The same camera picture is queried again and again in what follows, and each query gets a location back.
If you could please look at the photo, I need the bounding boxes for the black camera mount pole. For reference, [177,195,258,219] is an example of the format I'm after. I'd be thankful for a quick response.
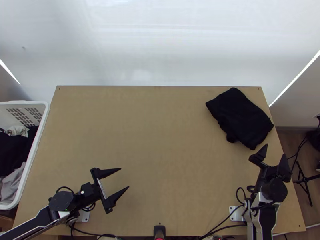
[153,225,166,240]

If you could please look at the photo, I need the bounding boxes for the pile of folded clothes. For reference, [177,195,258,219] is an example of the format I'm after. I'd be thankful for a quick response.
[205,87,275,150]

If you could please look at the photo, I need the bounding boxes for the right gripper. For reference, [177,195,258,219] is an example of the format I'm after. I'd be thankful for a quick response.
[248,144,292,186]

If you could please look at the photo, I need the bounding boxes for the black cable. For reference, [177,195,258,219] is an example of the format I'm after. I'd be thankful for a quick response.
[198,211,242,239]
[286,136,309,160]
[68,221,118,238]
[236,187,253,208]
[55,186,76,194]

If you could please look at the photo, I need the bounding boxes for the heap of clothes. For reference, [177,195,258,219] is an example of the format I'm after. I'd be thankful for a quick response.
[0,125,39,203]

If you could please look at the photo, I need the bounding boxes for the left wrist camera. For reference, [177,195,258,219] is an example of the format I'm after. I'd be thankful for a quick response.
[80,182,95,198]

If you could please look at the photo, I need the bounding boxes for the black tripod stand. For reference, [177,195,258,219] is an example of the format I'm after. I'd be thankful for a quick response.
[292,160,320,207]

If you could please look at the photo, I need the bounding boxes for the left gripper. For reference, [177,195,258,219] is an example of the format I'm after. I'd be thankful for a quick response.
[75,168,130,214]

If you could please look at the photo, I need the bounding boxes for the white laundry basket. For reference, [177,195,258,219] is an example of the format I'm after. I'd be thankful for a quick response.
[0,100,49,210]

